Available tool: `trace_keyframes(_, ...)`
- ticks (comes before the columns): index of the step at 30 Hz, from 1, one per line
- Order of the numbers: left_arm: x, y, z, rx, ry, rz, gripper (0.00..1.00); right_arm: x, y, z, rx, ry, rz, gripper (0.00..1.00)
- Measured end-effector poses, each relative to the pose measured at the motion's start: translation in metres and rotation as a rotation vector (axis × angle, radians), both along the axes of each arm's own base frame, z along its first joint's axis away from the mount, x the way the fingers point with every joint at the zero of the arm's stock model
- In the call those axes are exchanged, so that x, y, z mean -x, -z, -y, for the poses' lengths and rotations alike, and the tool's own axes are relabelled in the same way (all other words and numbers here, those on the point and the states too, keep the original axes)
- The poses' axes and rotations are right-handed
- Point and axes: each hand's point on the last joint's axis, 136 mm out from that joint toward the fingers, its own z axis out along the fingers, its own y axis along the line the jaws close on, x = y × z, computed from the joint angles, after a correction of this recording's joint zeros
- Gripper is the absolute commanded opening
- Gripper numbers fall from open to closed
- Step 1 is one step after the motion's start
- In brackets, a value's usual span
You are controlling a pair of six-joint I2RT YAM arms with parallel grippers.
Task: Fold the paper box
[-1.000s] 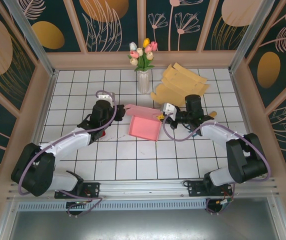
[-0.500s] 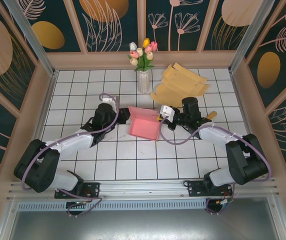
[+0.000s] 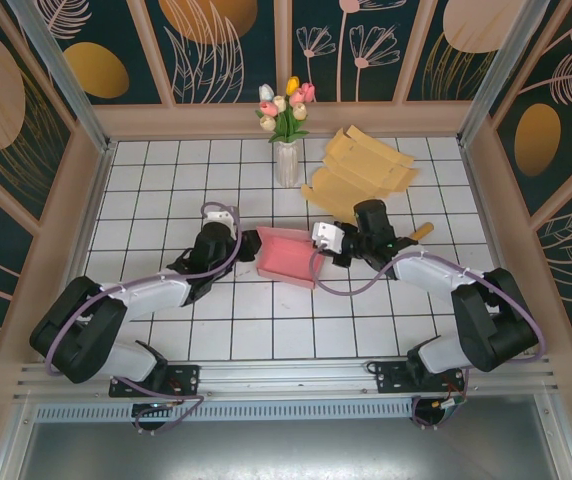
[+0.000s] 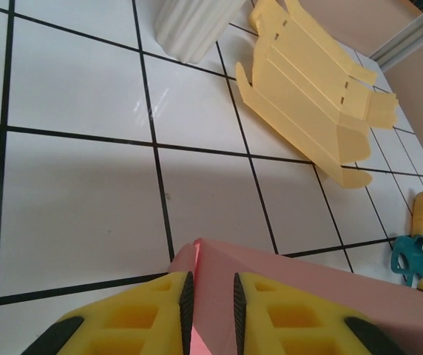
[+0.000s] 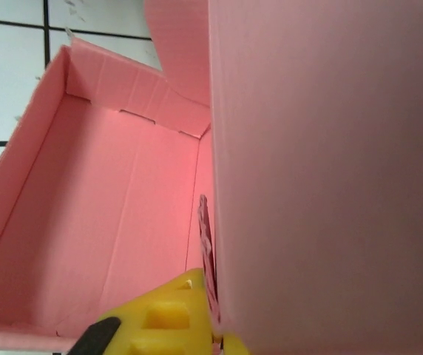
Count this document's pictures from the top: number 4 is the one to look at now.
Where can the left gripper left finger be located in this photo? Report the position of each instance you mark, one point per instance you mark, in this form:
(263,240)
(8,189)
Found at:
(130,318)

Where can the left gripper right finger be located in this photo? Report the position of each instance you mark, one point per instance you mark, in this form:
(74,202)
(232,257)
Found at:
(293,321)

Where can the pink paper box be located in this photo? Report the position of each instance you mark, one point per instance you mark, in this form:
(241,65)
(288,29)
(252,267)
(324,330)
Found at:
(307,288)

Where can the yellow paper box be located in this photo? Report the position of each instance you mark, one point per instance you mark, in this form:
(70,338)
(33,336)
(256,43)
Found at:
(300,92)

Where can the teal toy rake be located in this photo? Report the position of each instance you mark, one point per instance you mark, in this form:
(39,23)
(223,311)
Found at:
(411,255)

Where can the white ribbed vase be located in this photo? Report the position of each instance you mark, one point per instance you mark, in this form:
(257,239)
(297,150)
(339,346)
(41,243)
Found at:
(196,26)

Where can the aluminium frame post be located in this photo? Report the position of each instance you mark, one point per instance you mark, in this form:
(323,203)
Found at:
(407,40)

